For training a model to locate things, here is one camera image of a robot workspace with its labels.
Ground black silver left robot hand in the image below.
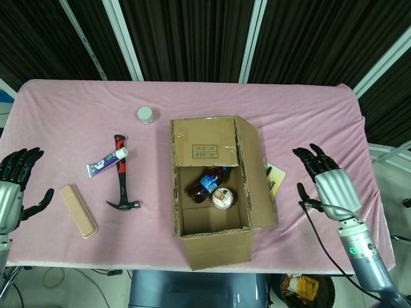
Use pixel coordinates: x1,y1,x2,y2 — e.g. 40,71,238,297
0,147,55,235

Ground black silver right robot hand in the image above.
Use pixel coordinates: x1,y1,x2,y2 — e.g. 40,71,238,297
292,143,363,221

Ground brown cardboard shipping box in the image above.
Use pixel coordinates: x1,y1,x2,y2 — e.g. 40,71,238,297
170,115,279,271

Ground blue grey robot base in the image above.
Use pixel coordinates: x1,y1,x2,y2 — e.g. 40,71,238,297
129,269,269,308

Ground yellow razor blister pack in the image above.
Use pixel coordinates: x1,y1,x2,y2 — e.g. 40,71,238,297
263,159,286,202

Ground beige oblong plastic case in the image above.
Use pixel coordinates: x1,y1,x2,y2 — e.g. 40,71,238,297
58,184,98,239

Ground pink tablecloth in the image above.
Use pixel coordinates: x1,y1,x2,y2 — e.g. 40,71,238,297
0,79,394,277

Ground yellow snack wrapper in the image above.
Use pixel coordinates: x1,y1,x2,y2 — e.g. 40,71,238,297
282,275,319,302

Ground black trash bin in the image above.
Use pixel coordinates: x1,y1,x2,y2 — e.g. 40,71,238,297
269,273,337,308

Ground purple white toothpaste tube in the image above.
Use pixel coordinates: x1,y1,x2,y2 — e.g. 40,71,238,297
86,147,129,178

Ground red black claw hammer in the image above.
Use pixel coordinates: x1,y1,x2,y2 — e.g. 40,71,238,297
105,133,142,212

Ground strawberry dessert cup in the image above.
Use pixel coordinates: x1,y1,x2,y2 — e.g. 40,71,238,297
211,187,234,210

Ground cola bottle with blue label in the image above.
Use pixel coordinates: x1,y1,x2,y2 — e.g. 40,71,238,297
188,166,231,203

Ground small white cream jar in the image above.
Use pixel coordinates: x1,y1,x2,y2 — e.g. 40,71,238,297
136,107,154,126

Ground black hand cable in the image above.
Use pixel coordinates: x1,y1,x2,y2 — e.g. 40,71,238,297
298,200,386,295

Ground white metal frame rail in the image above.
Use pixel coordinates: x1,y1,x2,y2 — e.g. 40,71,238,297
367,142,411,167

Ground white metal frame post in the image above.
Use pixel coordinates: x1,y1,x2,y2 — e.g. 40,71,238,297
351,30,411,99
238,0,268,84
102,0,144,81

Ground thin white frame post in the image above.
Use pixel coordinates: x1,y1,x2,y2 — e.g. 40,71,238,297
59,0,107,81

